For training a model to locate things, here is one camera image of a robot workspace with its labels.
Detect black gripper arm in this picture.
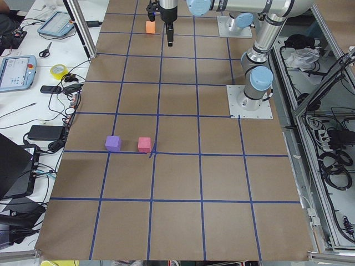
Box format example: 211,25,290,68
160,7,178,47

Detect orange foam cube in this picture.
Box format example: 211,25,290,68
145,21,155,34

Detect metal base plate arm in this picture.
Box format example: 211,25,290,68
217,16,252,39
226,85,273,119

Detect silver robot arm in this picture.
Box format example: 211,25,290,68
187,0,313,111
159,0,178,47

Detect blue teach pendant far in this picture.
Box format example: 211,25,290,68
37,11,74,38

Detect blue teach pendant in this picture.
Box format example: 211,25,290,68
1,55,37,93
37,11,74,38

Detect pink foam cube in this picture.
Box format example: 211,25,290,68
138,137,152,153

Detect yellow tape roll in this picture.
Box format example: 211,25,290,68
50,64,69,80

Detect purple foam cube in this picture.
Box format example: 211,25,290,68
105,136,121,152

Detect black mobile phone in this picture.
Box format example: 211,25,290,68
40,85,62,94

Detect crumpled white cloth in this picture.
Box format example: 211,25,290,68
285,48,320,71

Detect brown paper mat blue grid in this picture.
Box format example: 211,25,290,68
36,1,313,261

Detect blue teach pendant near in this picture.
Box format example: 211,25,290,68
1,55,37,93

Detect black power adapter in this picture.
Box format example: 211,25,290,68
28,125,64,141

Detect black laptop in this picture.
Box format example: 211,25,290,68
1,135,39,200

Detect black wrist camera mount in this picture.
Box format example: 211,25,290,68
146,0,160,22

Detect aluminium frame post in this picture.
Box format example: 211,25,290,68
63,0,97,60

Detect black handled scissors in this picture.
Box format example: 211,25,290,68
38,42,52,58

